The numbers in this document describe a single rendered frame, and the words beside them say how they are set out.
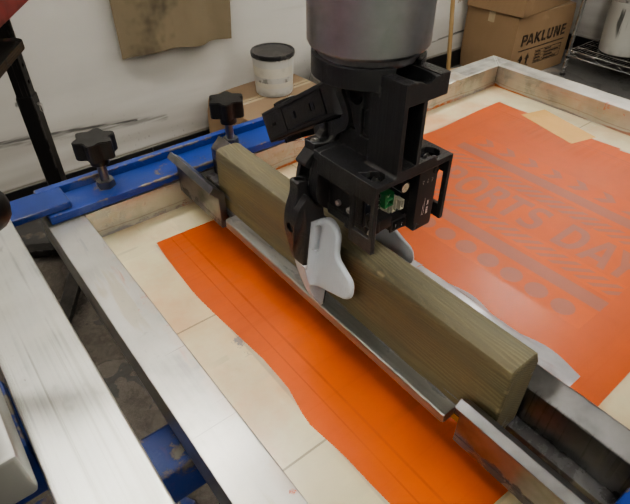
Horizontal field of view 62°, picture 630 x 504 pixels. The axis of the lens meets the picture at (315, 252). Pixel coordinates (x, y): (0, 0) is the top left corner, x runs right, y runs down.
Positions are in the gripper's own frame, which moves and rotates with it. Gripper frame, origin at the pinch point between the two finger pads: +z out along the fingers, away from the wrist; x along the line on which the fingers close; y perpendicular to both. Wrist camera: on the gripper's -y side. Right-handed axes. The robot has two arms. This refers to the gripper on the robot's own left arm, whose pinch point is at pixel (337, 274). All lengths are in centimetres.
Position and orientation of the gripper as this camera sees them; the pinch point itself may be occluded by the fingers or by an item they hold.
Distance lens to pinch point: 46.4
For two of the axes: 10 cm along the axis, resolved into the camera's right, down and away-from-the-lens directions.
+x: 7.9, -3.9, 4.8
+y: 6.2, 5.0, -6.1
